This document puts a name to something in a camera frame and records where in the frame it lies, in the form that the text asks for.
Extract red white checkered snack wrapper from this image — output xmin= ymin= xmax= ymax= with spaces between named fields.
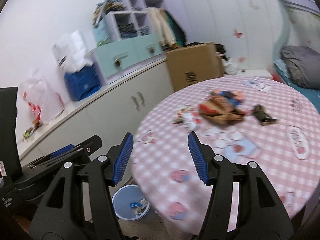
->
xmin=173 ymin=104 xmax=202 ymax=132

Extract red brown snack bag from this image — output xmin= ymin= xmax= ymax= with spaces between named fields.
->
xmin=198 ymin=95 xmax=246 ymax=126

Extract blue cookie snack wrapper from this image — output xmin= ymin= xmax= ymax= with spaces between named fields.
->
xmin=130 ymin=199 xmax=149 ymax=216

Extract dark brown foil wrapper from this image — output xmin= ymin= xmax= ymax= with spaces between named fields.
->
xmin=252 ymin=105 xmax=278 ymax=126

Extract white trash bin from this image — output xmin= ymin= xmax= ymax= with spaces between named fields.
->
xmin=112 ymin=184 xmax=151 ymax=221

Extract red white plastic bag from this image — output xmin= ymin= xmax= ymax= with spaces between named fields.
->
xmin=18 ymin=76 xmax=65 ymax=125

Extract white low cabinet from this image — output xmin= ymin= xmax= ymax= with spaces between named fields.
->
xmin=18 ymin=57 xmax=174 ymax=165

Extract blue bag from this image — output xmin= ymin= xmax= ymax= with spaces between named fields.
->
xmin=63 ymin=66 xmax=102 ymax=101

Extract pink checkered tablecloth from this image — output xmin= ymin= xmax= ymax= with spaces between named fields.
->
xmin=131 ymin=77 xmax=319 ymax=235

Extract brown cardboard box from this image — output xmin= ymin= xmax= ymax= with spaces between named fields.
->
xmin=166 ymin=43 xmax=224 ymax=91

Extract teal drawer box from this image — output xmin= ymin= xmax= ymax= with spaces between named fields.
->
xmin=91 ymin=34 xmax=163 ymax=79

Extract hanging clothes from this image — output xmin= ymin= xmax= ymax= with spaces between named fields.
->
xmin=146 ymin=7 xmax=187 ymax=49

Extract grey pillow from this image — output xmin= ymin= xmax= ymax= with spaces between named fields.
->
xmin=281 ymin=46 xmax=319 ymax=90

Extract white cube shelf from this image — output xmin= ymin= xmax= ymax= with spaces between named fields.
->
xmin=93 ymin=0 xmax=164 ymax=46

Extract white wardrobe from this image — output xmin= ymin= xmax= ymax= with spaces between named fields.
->
xmin=182 ymin=0 xmax=283 ymax=69

